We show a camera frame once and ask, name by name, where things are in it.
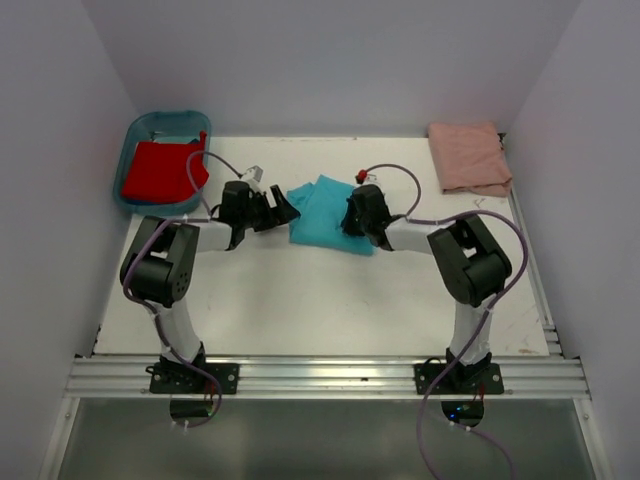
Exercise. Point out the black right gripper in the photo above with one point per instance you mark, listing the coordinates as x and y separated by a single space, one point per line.
346 225

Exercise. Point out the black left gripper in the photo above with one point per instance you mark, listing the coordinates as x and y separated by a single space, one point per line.
282 213

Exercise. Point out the teal t-shirt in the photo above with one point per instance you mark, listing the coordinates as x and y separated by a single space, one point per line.
322 206

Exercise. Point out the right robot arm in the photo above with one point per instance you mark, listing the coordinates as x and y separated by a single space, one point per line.
473 266

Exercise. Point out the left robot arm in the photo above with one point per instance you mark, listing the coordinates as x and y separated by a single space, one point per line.
157 270

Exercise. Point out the folded pink t-shirt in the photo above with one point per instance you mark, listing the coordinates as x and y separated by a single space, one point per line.
469 158

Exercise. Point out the teal plastic bin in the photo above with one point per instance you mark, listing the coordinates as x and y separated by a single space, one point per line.
162 127

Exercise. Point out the red t-shirt in bin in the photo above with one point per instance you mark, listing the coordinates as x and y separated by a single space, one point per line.
158 172

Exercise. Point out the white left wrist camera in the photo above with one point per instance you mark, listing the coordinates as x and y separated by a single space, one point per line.
252 176

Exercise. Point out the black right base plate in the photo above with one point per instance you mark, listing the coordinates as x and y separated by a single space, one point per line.
481 378

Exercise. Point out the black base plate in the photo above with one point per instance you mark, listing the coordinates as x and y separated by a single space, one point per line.
481 378
178 379

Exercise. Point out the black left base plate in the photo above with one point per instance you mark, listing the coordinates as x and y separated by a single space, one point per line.
178 379

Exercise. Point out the aluminium mounting rail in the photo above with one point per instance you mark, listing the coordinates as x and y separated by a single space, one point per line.
333 377

